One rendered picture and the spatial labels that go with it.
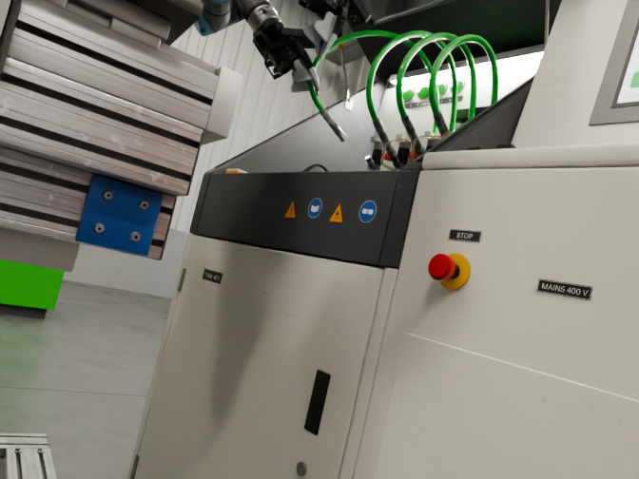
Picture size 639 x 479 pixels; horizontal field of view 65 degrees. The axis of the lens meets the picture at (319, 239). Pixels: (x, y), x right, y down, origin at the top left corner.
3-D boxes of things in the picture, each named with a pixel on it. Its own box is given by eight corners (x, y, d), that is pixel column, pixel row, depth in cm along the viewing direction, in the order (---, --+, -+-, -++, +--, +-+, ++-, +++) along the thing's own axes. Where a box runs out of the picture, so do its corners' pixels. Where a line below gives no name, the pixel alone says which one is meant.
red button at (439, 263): (417, 282, 69) (426, 245, 70) (435, 286, 72) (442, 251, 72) (450, 288, 65) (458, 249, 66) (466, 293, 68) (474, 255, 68)
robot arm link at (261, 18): (272, 20, 133) (274, -2, 125) (280, 33, 132) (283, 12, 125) (247, 30, 131) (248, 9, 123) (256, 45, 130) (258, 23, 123)
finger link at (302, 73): (302, 98, 123) (282, 70, 125) (323, 88, 124) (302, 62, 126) (303, 90, 120) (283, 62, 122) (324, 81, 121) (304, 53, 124)
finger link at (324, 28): (303, 47, 107) (313, 6, 108) (323, 59, 111) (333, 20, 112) (313, 44, 105) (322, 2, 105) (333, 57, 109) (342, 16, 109)
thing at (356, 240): (195, 234, 127) (210, 173, 128) (210, 238, 130) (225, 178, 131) (377, 265, 81) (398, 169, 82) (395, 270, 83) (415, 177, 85)
